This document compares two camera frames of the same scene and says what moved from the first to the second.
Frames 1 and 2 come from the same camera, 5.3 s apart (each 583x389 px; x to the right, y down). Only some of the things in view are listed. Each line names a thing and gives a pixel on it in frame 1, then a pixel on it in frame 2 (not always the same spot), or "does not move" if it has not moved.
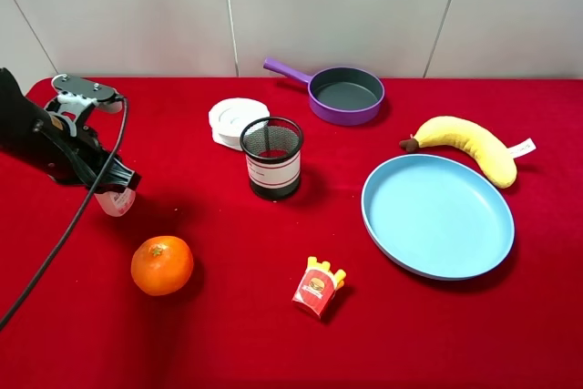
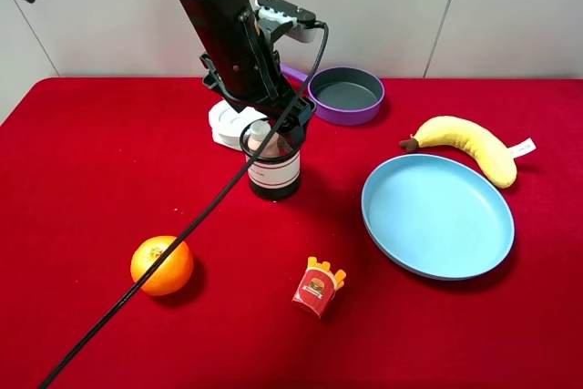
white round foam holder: (228, 117) does not move
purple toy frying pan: (342, 96) does not move
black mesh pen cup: (272, 148) does not move
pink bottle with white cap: (117, 203) -> (259, 131)
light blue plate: (438, 216) does not move
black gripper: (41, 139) -> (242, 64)
